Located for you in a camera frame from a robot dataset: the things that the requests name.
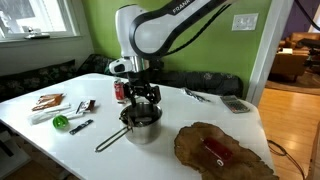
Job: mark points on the red soda can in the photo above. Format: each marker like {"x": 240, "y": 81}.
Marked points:
{"x": 119, "y": 90}

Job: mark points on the white object on windowsill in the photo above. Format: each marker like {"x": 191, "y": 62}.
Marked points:
{"x": 32, "y": 34}

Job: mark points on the white plastic wrapped pack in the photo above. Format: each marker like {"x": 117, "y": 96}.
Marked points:
{"x": 49, "y": 113}

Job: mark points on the brown white snack wrapper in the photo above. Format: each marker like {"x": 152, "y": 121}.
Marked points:
{"x": 85, "y": 106}

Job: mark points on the brown armchair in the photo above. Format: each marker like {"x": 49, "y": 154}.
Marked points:
{"x": 290, "y": 56}

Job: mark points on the green round ball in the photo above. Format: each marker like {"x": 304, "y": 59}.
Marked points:
{"x": 60, "y": 121}

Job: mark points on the measuring spoon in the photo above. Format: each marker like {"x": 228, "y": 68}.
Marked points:
{"x": 136, "y": 121}

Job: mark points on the grey calculator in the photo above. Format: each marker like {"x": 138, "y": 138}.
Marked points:
{"x": 234, "y": 104}

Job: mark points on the red rectangular block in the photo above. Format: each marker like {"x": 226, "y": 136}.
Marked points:
{"x": 222, "y": 154}

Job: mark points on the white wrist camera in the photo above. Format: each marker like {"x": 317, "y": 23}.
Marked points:
{"x": 120, "y": 66}

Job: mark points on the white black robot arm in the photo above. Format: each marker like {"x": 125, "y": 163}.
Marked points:
{"x": 146, "y": 36}

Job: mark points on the brown wooden slab tray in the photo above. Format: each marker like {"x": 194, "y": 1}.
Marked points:
{"x": 245, "y": 164}

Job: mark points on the dark floral bench cushion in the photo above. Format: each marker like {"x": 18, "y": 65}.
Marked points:
{"x": 216, "y": 83}

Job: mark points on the white light switch plate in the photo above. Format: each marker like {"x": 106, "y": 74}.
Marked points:
{"x": 245, "y": 22}

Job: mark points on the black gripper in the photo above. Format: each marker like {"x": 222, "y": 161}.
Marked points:
{"x": 138, "y": 84}

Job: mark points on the stainless steel pot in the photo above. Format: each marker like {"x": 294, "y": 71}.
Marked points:
{"x": 137, "y": 135}

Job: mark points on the orange snack packet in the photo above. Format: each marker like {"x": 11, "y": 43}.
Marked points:
{"x": 47, "y": 101}

